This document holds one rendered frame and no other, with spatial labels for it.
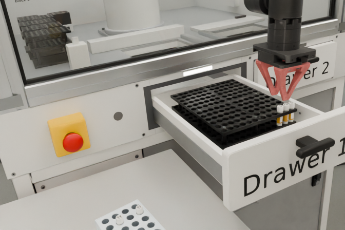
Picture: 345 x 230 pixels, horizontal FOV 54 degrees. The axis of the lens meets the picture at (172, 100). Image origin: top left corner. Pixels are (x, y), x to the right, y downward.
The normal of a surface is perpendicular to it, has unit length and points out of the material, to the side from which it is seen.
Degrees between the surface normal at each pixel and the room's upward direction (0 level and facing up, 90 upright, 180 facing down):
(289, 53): 2
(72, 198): 0
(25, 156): 90
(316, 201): 90
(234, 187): 90
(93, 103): 90
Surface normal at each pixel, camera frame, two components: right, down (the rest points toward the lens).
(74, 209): -0.08, -0.91
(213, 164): -0.90, 0.25
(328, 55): 0.43, 0.32
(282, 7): -0.43, 0.36
